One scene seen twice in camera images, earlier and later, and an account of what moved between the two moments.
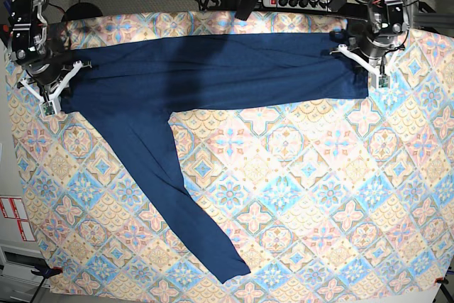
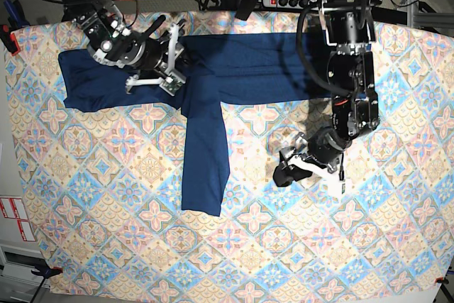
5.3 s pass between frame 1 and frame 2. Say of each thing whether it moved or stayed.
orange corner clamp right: stayed
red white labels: stayed
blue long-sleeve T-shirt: moved
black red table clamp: stayed
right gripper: moved
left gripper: moved
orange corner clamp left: stayed
